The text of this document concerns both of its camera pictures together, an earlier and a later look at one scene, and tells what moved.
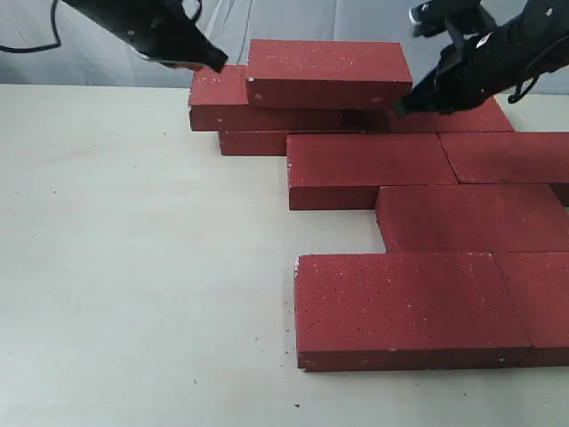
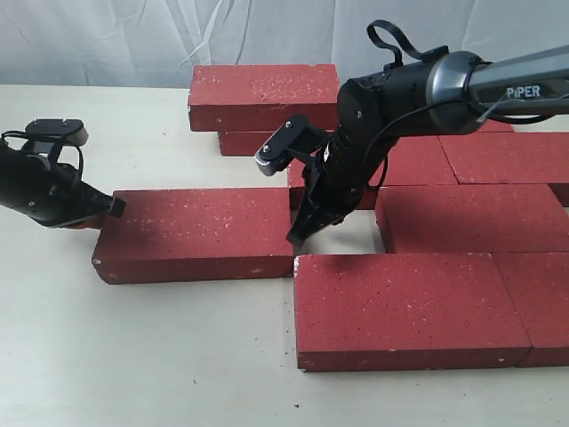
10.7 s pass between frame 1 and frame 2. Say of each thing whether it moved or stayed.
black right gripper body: moved
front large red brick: stayed
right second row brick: stayed
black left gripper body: moved
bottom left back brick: stayed
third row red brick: stayed
